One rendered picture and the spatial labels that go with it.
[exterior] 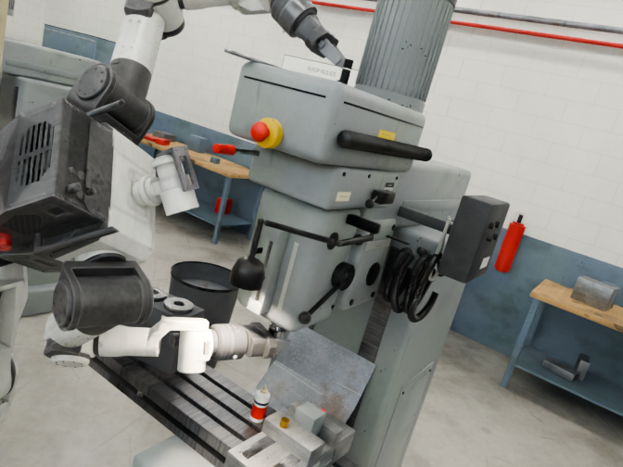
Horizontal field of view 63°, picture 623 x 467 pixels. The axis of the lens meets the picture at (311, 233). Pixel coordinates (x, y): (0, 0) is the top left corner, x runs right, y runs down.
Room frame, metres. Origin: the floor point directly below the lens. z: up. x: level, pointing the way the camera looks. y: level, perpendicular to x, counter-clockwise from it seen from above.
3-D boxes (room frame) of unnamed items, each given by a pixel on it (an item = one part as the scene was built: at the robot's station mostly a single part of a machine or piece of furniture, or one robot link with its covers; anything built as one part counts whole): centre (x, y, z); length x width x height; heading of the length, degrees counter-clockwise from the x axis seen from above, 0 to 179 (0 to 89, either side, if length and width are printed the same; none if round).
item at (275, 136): (1.03, 0.14, 1.76); 0.06 x 0.02 x 0.06; 60
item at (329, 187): (1.27, 0.00, 1.68); 0.34 x 0.24 x 0.10; 150
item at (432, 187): (1.66, -0.23, 1.66); 0.80 x 0.23 x 0.20; 150
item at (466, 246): (1.32, -0.42, 1.62); 0.20 x 0.09 x 0.21; 150
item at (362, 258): (1.40, -0.08, 1.47); 0.24 x 0.19 x 0.26; 60
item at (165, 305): (1.45, 0.38, 1.07); 0.22 x 0.12 x 0.20; 71
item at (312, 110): (1.24, 0.01, 1.81); 0.47 x 0.26 x 0.16; 150
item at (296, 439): (1.10, -0.09, 1.06); 0.15 x 0.06 x 0.04; 57
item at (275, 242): (1.13, 0.08, 1.44); 0.04 x 0.04 x 0.21; 60
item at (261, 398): (1.27, 0.01, 1.02); 0.04 x 0.04 x 0.11
